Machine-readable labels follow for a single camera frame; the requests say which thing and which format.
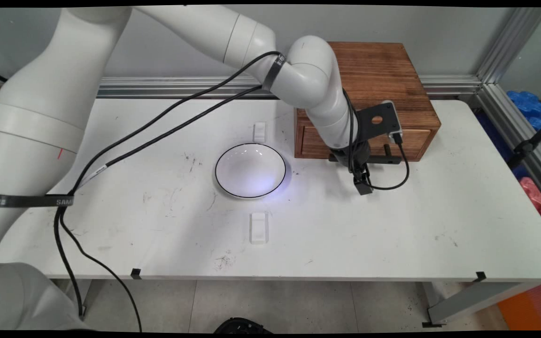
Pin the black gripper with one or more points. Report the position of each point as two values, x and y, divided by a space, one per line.
366 155

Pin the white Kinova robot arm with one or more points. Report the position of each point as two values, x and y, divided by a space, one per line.
40 94

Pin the brown wooden cabinet box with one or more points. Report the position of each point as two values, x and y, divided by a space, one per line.
374 70

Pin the white bowl with black rim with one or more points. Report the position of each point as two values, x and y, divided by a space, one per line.
251 170

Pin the white cutlery rest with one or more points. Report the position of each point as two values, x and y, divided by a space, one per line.
258 227
259 132

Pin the black tape piece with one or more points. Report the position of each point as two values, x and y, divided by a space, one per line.
135 273
480 276

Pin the grey table leg with foot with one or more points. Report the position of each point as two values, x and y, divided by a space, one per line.
477 300

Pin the black tripod stand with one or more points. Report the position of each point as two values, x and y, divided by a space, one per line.
526 148

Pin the pink plastic item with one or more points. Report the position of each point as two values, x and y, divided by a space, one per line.
533 195

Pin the black round floor object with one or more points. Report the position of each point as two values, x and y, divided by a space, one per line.
242 326

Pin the red orange floor mat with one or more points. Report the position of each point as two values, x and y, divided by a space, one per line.
529 307

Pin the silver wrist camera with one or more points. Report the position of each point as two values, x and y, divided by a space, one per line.
395 119

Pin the slanted aluminium frame rail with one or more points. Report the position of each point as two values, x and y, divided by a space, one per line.
496 101

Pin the upright aluminium frame post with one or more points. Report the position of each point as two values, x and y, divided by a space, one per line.
510 42

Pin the horizontal aluminium frame rail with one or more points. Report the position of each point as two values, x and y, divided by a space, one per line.
158 87

